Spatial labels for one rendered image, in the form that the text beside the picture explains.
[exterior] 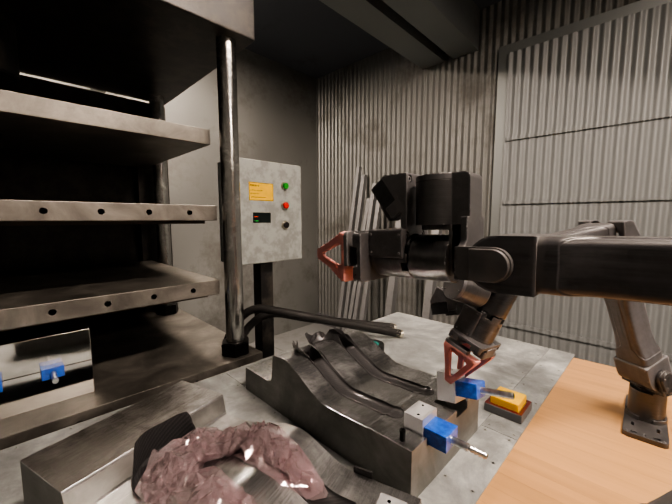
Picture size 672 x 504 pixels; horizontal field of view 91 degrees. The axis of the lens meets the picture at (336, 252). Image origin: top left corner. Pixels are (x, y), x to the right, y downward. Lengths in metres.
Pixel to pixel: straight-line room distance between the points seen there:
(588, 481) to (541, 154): 2.19
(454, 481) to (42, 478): 0.61
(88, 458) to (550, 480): 0.73
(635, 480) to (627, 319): 0.29
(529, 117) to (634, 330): 2.05
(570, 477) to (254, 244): 1.09
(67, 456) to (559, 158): 2.66
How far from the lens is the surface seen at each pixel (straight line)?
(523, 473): 0.78
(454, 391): 0.71
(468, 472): 0.74
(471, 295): 0.61
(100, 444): 0.67
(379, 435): 0.63
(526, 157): 2.72
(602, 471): 0.85
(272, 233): 1.35
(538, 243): 0.36
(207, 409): 0.71
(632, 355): 0.96
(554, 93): 2.78
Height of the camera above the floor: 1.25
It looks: 6 degrees down
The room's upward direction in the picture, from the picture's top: straight up
